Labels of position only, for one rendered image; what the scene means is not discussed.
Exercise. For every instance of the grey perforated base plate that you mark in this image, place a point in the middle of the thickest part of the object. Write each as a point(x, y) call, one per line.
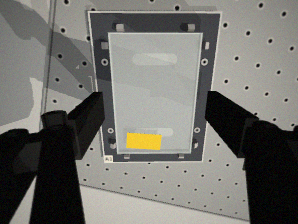
point(256, 67)

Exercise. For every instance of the dark grey rectangular frame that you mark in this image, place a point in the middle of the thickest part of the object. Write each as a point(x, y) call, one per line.
point(103, 22)

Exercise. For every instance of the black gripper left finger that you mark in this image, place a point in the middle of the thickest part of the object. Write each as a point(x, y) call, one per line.
point(49, 156)

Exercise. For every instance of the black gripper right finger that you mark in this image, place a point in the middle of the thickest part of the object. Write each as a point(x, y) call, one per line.
point(271, 159)

